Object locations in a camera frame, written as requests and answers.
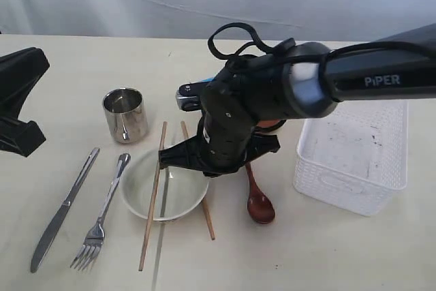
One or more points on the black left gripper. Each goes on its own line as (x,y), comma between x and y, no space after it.
(20,72)

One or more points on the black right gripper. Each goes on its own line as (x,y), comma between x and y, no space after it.
(216,151)

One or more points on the pale green ceramic bowl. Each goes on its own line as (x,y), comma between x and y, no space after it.
(179,190)

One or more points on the dark brown wooden spoon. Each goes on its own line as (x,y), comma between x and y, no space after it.
(259,206)

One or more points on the light wooden chopstick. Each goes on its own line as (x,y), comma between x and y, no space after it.
(151,210)

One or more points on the dark brown wooden plate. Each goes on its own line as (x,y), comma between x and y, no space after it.
(269,126)

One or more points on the shiny steel cup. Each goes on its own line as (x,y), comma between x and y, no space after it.
(125,115)

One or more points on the blue-grey utensil handle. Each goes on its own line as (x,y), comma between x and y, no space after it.
(94,240)

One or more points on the white plastic perforated basket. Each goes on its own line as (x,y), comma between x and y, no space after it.
(356,157)

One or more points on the grey metal utensil handle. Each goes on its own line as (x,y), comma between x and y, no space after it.
(53,227)

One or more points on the dark wooden chopstick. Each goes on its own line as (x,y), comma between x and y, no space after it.
(204,202)

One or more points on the blue chips bag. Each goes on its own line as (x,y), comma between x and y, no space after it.
(207,80)

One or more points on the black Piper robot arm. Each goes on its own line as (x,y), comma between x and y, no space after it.
(293,81)

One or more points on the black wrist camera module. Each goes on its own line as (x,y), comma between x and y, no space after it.
(188,96)

